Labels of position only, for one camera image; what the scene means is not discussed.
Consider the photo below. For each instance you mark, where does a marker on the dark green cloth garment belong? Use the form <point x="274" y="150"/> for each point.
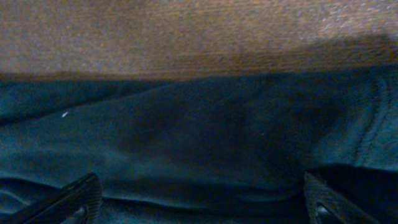
<point x="213" y="150"/>

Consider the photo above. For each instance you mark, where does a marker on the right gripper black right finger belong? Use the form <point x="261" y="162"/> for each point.
<point x="326" y="205"/>

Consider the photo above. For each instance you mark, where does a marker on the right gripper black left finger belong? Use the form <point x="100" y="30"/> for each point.
<point x="79" y="201"/>

